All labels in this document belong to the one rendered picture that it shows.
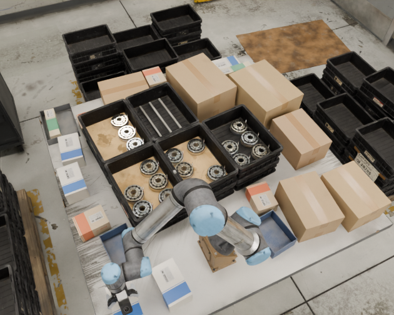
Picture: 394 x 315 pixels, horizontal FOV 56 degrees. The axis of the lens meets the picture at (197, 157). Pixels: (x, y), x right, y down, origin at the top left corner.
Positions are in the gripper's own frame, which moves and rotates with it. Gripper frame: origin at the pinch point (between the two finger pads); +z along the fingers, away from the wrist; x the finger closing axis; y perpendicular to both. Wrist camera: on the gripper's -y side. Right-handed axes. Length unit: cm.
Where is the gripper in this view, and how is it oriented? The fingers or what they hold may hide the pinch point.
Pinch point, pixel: (124, 303)
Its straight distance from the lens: 184.9
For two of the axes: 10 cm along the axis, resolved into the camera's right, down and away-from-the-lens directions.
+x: -9.1, 3.3, -2.6
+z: -0.1, 6.0, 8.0
